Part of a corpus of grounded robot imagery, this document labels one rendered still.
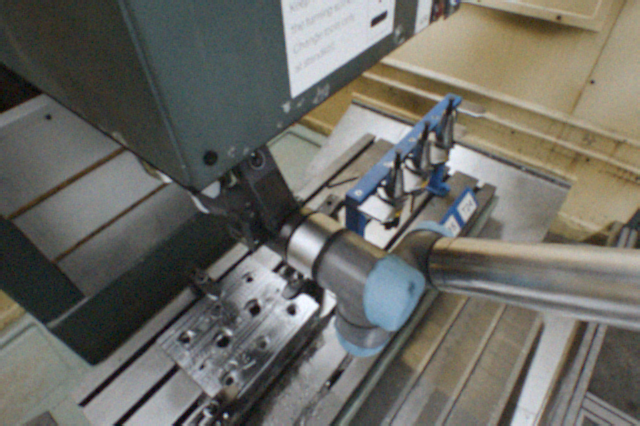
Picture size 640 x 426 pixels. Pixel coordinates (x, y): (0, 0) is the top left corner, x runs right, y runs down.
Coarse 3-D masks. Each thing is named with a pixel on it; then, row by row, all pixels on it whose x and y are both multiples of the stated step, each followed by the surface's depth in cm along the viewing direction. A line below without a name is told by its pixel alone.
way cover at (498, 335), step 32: (448, 320) 110; (480, 320) 112; (512, 320) 114; (416, 352) 103; (448, 352) 104; (480, 352) 104; (512, 352) 106; (384, 384) 98; (416, 384) 98; (448, 384) 98; (480, 384) 99; (512, 384) 99; (352, 416) 94; (384, 416) 94; (416, 416) 94; (448, 416) 94; (480, 416) 93
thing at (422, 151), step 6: (420, 138) 80; (420, 144) 81; (426, 144) 80; (414, 150) 83; (420, 150) 82; (426, 150) 81; (414, 156) 84; (420, 156) 82; (426, 156) 82; (414, 162) 84; (420, 162) 83; (426, 162) 83
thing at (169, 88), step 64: (0, 0) 31; (64, 0) 23; (128, 0) 19; (192, 0) 22; (256, 0) 25; (64, 64) 30; (128, 64) 22; (192, 64) 24; (256, 64) 28; (128, 128) 29; (192, 128) 26; (256, 128) 31; (192, 192) 29
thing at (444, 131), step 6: (444, 114) 86; (450, 114) 85; (444, 120) 87; (450, 120) 86; (438, 126) 89; (444, 126) 87; (450, 126) 87; (438, 132) 89; (444, 132) 88; (450, 132) 88; (438, 138) 90; (444, 138) 89; (450, 138) 89
